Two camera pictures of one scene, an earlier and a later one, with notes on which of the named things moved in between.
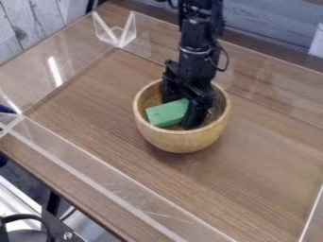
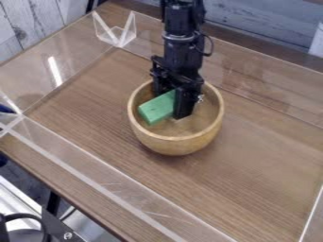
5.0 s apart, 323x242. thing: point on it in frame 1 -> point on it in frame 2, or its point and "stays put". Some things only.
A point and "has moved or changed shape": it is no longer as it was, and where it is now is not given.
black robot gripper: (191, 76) -> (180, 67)
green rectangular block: (168, 114) has moved or changed shape
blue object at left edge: (6, 109) stays put
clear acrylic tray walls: (211, 141) stays put
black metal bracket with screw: (58, 231) stays put
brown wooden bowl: (178, 139) has moved or changed shape
